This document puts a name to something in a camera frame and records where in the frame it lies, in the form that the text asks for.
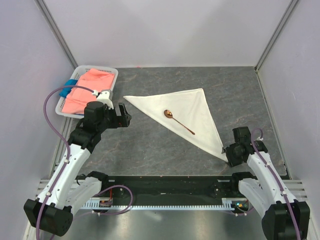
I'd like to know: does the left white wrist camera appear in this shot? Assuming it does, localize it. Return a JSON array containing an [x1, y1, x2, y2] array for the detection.
[[92, 89, 114, 109]]

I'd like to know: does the purple cable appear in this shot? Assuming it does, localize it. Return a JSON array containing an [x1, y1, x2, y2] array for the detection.
[[34, 85, 97, 240], [251, 127, 301, 240]]

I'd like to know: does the copper spoon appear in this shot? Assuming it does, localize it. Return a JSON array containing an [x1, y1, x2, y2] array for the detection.
[[163, 109, 196, 135]]

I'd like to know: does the pink cloth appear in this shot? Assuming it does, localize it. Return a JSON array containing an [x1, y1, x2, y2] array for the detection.
[[61, 68, 116, 115]]

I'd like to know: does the aluminium frame post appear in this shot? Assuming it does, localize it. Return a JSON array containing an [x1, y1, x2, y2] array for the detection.
[[34, 0, 79, 69], [254, 0, 300, 73]]

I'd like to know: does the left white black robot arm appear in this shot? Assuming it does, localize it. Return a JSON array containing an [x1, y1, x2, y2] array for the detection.
[[23, 101, 132, 240]]

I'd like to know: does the left aluminium frame post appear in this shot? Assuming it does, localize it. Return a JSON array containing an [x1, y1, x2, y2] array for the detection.
[[34, 0, 79, 69]]

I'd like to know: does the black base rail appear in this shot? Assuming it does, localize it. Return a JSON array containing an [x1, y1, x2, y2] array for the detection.
[[74, 174, 253, 207]]

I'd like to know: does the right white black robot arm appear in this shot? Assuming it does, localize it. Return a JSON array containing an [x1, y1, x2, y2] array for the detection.
[[222, 126, 310, 240]]

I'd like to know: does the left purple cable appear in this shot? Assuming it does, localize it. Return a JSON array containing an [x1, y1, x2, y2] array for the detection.
[[34, 85, 97, 240]]

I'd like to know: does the blue cloth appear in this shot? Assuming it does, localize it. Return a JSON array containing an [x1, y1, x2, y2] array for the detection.
[[59, 79, 78, 98]]

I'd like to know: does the white plastic basket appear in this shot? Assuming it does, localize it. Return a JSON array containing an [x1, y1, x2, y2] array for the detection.
[[55, 65, 119, 119]]

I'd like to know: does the white cloth napkin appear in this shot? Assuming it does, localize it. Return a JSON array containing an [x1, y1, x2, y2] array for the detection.
[[123, 88, 228, 162]]

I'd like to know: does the right aluminium frame post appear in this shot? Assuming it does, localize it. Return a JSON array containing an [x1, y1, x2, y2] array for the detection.
[[254, 0, 300, 73]]

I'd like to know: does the white slotted cable duct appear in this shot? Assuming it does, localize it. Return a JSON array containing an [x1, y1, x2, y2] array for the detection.
[[80, 197, 248, 211]]

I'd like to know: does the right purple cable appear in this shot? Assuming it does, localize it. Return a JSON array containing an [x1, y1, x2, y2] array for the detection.
[[251, 127, 301, 240]]

